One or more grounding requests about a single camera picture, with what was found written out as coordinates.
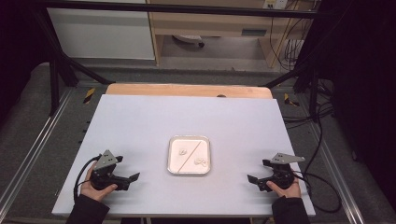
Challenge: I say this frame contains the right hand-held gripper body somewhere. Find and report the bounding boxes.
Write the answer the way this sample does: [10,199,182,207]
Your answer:
[258,152,306,191]

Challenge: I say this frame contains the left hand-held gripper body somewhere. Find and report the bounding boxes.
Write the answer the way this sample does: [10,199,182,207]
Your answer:
[90,149,131,191]

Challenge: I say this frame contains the square metal tray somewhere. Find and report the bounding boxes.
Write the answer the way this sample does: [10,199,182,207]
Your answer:
[166,134,212,175]

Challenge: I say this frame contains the large white food piece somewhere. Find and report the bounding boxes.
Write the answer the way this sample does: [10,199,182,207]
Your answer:
[192,157,209,168]

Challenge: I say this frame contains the person's right hand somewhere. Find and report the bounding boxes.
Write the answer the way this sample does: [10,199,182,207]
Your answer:
[265,177,303,200]

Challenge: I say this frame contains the person's left hand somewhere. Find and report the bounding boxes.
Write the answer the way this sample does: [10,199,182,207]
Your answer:
[79,161,119,203]

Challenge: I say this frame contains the yellow black floor tape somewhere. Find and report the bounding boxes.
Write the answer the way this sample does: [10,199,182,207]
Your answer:
[283,92,300,107]
[82,87,96,105]

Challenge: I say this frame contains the white table board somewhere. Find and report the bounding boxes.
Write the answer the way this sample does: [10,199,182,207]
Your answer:
[51,94,317,218]

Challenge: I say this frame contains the wooden table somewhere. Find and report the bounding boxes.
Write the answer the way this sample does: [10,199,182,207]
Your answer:
[105,82,274,100]

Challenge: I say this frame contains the white cabinet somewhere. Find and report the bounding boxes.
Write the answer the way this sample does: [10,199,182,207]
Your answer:
[46,7,156,61]

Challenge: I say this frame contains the office chair base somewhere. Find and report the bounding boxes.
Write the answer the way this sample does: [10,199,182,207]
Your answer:
[172,34,205,49]

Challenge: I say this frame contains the light wooden desk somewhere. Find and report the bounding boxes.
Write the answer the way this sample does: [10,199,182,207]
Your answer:
[146,0,316,68]

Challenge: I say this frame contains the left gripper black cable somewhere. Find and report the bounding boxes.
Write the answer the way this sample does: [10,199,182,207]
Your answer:
[73,154,103,200]

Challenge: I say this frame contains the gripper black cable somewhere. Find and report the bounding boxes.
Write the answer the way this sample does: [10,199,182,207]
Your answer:
[291,102,343,215]
[73,154,103,200]

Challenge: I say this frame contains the aluminium floor rail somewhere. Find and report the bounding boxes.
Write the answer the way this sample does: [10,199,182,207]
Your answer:
[310,122,366,224]
[0,88,75,204]

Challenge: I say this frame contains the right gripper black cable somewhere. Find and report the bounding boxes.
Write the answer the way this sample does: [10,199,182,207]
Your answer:
[291,102,343,215]

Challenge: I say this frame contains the black floor cables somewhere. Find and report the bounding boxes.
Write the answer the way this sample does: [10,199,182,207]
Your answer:
[281,77,337,131]

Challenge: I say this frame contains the hanging black cables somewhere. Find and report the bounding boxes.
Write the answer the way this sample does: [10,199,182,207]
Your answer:
[268,0,314,72]

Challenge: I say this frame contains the wall power outlet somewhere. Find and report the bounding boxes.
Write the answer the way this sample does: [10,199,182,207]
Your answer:
[262,0,289,9]

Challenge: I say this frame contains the black metal frame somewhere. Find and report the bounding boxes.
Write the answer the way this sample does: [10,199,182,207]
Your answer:
[32,0,331,117]

